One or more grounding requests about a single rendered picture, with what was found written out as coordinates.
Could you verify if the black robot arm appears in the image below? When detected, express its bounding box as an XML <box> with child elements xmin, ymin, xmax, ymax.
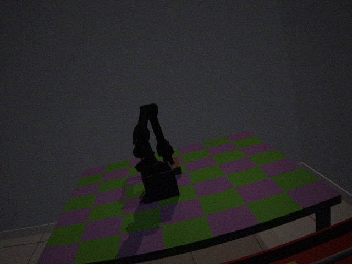
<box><xmin>133</xmin><ymin>103</ymin><xmax>175</xmax><ymax>172</ymax></box>

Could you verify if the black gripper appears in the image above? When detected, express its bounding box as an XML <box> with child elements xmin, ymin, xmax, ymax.
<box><xmin>143</xmin><ymin>150</ymin><xmax>164</xmax><ymax>175</ymax></box>

